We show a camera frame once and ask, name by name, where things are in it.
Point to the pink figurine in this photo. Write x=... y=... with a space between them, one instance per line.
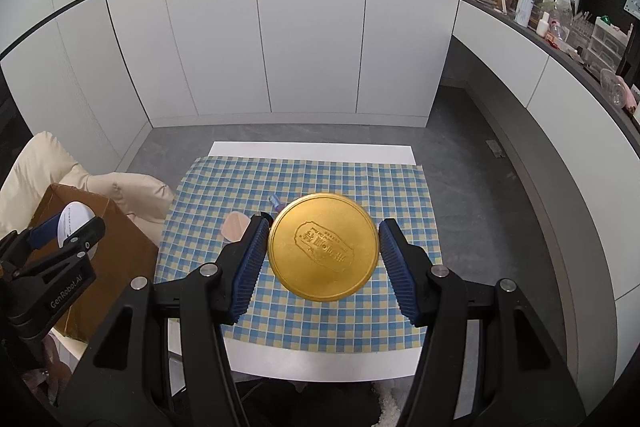
x=629 y=93

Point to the brown cardboard box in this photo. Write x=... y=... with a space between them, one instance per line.
x=125 y=247

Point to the person's left hand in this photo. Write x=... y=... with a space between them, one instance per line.
x=47 y=372

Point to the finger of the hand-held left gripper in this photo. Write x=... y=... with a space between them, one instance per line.
x=42 y=232
x=87 y=232

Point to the plastic drawer organizer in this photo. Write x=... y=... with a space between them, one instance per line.
x=609 y=41

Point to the clear glass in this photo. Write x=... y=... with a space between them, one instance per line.
x=612 y=86

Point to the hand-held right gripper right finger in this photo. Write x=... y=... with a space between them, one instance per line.
x=400 y=267

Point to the beige makeup puff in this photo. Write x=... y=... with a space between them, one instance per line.
x=234 y=227

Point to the gold lid tin can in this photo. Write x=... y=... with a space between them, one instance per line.
x=322 y=247

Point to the row of white cabinet doors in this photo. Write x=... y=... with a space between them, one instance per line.
x=300 y=32

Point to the floor outlet cover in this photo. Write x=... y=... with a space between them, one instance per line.
x=495 y=148

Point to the purple tube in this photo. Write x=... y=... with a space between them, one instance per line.
x=275 y=203

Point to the small white bottle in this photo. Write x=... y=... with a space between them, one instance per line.
x=542 y=25

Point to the cream padded chair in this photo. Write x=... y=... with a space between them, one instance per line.
x=30 y=172

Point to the blue yellow checkered tablecloth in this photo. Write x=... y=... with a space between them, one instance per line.
x=325 y=177

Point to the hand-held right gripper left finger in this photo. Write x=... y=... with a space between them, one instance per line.
x=250 y=257

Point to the dark grey counter ledge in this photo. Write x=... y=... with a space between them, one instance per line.
x=565 y=57

